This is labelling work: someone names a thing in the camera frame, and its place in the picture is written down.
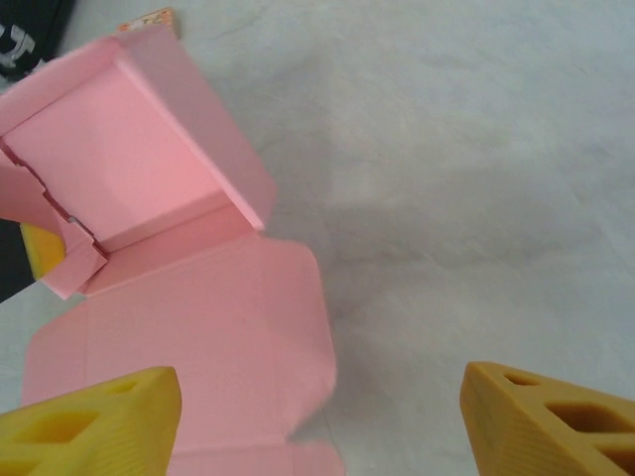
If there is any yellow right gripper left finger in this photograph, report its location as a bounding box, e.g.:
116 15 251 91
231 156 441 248
0 365 184 476

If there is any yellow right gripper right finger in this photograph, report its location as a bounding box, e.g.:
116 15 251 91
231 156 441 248
457 361 635 476

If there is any pink paper box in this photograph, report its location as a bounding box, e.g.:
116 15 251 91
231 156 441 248
0 35 347 476

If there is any black briefcase with metal handle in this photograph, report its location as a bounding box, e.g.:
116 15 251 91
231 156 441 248
0 0 76 79

